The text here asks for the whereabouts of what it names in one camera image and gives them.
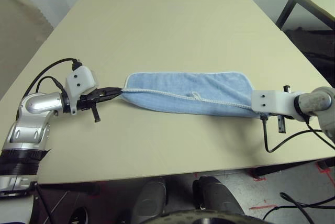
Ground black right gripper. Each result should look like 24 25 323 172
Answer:
277 84 310 134

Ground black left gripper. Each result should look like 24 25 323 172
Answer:
77 87 124 124

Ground light blue terry towel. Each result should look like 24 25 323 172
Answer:
119 70 262 119

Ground black table base bar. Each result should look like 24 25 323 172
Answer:
39 183 101 197
250 157 335 178

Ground red floor tape corner mark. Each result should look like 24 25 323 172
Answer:
315 161 335 181

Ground red floor tape strip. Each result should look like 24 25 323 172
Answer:
248 204 278 210

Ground beige curtain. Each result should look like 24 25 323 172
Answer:
0 0 55 100

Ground grey left robot foot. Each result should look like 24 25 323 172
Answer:
132 176 168 221

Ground dark robot torso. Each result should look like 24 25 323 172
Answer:
115 209 265 224

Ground black shoe white markings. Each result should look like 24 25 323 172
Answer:
69 206 92 224

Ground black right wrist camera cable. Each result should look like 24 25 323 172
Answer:
260 114 325 154

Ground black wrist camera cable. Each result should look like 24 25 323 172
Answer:
260 114 325 154
24 57 84 224

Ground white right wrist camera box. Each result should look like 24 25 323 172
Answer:
250 89 302 119

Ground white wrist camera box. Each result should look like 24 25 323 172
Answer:
64 64 98 115
250 89 302 119

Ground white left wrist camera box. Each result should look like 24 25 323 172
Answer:
64 64 98 115

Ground black left wrist camera cable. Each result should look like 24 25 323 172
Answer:
24 57 84 224

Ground thin black left gripper cable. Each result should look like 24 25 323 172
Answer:
35 76 64 96

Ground long black trailing cable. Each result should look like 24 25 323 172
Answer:
263 192 335 224

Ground beige side table black frame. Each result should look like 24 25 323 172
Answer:
276 0 335 30

